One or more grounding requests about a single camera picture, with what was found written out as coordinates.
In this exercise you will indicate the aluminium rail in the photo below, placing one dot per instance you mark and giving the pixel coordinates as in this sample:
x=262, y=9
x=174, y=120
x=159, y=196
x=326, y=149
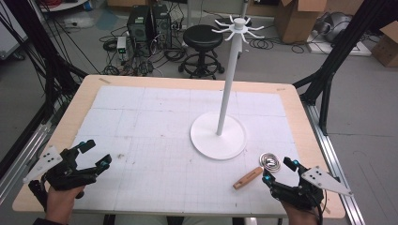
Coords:
x=331, y=156
x=22, y=162

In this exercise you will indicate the strip of tape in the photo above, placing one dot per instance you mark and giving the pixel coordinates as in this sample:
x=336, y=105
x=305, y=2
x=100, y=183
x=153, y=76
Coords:
x=280, y=89
x=104, y=81

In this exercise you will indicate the white round table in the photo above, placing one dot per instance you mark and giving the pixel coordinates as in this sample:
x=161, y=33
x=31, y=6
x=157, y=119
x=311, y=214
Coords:
x=62, y=4

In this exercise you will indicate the small cardboard box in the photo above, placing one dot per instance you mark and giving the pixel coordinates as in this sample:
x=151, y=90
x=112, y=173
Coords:
x=388, y=47

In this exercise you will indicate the white hook rack stand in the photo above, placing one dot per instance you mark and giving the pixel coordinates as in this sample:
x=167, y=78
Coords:
x=231, y=72

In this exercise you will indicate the person's legs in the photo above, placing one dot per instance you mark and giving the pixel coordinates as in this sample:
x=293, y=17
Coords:
x=140, y=220

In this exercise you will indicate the person's right hand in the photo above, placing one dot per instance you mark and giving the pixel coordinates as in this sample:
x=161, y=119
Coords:
x=300, y=215

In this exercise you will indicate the grey rounded appliance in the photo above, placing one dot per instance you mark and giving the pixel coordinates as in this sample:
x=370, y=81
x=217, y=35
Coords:
x=336, y=26

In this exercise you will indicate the white flat board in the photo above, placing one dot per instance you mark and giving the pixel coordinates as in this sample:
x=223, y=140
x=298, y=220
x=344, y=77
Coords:
x=359, y=50

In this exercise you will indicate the black round stool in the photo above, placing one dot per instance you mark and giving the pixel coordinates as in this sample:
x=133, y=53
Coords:
x=202, y=39

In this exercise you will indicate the black metal frame stand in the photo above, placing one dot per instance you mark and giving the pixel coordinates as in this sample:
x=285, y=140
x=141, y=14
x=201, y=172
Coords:
x=47, y=68
x=331, y=62

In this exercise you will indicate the white grid mat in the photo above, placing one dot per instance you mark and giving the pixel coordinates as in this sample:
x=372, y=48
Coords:
x=140, y=125

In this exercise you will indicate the black computer tower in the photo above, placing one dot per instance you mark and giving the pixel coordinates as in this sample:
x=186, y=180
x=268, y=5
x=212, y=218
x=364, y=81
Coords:
x=139, y=26
x=162, y=26

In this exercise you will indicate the small silver box device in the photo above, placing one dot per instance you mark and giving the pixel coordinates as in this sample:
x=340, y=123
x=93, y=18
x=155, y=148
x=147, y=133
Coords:
x=121, y=43

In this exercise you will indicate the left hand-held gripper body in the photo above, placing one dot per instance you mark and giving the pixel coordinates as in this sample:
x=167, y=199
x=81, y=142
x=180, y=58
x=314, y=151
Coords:
x=67, y=175

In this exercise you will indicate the person's left hand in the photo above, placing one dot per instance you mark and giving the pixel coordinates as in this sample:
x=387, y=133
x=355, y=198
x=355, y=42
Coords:
x=61, y=203

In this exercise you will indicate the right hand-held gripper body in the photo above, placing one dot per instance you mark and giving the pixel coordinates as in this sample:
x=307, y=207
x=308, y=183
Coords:
x=300, y=190

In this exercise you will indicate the large cardboard box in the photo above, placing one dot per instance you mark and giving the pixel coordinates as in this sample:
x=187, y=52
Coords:
x=300, y=18

